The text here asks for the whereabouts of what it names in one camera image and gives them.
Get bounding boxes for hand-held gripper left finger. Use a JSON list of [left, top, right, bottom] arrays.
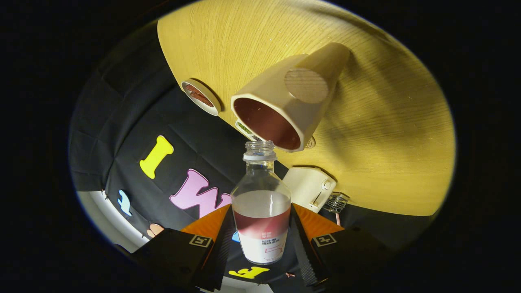
[[130, 205, 236, 291]]

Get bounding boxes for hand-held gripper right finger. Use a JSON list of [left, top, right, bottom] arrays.
[[290, 203, 393, 287]]

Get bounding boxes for clear juice bottle pink label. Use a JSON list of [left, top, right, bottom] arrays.
[[231, 140, 292, 265]]

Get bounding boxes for cream cup with wooden handle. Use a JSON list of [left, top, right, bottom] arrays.
[[231, 43, 350, 152]]

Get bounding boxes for white toaster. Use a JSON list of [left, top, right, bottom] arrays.
[[282, 167, 337, 213]]

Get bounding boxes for white divided dish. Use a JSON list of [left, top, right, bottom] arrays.
[[235, 119, 262, 142]]

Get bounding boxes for wooden table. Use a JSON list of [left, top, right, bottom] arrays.
[[158, 0, 456, 216]]

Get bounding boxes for white round plate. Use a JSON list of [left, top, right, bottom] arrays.
[[181, 79, 221, 116]]

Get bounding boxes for wire mesh holder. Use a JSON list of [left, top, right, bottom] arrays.
[[324, 192, 350, 214]]

